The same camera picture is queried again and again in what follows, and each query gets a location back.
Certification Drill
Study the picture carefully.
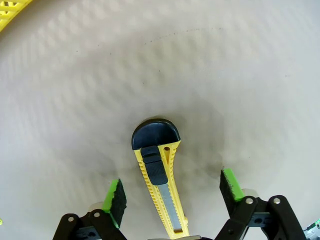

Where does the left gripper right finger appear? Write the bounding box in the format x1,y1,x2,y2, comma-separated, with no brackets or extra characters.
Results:
214,168,308,240

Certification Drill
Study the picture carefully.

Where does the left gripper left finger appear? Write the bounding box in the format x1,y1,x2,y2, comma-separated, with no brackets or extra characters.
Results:
52,178,131,240

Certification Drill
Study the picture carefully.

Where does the yellow utility knife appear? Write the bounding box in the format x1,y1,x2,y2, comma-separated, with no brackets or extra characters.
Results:
131,118,189,240

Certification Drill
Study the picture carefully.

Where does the yellow plastic shopping basket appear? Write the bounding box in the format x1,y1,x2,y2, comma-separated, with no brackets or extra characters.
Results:
0,0,34,33

